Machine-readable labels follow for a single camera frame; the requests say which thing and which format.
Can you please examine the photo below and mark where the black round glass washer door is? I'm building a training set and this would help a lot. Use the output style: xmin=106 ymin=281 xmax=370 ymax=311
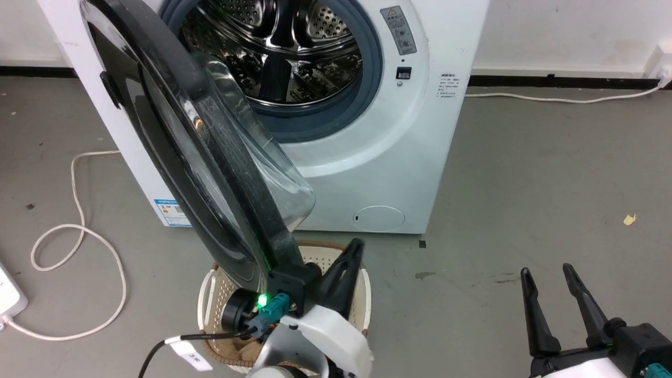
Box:
xmin=79 ymin=0 xmax=317 ymax=296

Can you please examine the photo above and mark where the grey-blue rubber door gasket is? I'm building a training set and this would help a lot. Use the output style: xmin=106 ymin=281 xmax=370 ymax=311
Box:
xmin=159 ymin=0 xmax=385 ymax=144

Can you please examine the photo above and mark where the long white looped floor cable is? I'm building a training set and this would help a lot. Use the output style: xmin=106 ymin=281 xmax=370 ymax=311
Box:
xmin=0 ymin=150 xmax=128 ymax=342

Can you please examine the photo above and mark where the cream woven laundry basket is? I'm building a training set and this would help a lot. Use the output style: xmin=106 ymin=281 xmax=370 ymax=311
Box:
xmin=197 ymin=240 xmax=373 ymax=375

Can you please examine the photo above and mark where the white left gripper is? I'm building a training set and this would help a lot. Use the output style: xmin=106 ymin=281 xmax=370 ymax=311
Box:
xmin=287 ymin=238 xmax=375 ymax=378

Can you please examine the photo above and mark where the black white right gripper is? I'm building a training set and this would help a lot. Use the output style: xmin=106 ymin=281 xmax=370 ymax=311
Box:
xmin=520 ymin=263 xmax=618 ymax=378

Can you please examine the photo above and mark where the grey warning label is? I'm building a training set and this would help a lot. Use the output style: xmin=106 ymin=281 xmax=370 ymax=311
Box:
xmin=380 ymin=5 xmax=418 ymax=56

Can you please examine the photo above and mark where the small printed text sticker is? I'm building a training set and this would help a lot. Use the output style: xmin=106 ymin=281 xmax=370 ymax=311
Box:
xmin=438 ymin=73 xmax=462 ymax=100

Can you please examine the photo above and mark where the thin white straight floor cable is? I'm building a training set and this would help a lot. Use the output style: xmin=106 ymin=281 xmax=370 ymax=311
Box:
xmin=464 ymin=83 xmax=666 ymax=104

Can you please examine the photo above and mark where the black cable with white tag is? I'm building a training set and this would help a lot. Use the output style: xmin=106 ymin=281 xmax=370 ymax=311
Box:
xmin=138 ymin=327 xmax=259 ymax=378

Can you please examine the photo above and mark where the white front-load washing machine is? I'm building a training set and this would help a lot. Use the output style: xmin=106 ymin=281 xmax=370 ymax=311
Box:
xmin=37 ymin=0 xmax=491 ymax=235

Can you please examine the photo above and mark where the white power strip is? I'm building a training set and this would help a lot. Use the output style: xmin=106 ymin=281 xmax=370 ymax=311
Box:
xmin=0 ymin=261 xmax=30 ymax=330

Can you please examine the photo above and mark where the steel perforated washer drum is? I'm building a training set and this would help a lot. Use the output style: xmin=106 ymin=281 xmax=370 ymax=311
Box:
xmin=181 ymin=0 xmax=364 ymax=107

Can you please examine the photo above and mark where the blue energy label sticker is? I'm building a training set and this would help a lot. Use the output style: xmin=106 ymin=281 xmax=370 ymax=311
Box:
xmin=153 ymin=198 xmax=193 ymax=228

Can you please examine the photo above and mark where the round white filter cover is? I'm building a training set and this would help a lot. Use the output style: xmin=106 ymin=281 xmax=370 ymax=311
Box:
xmin=352 ymin=205 xmax=406 ymax=232

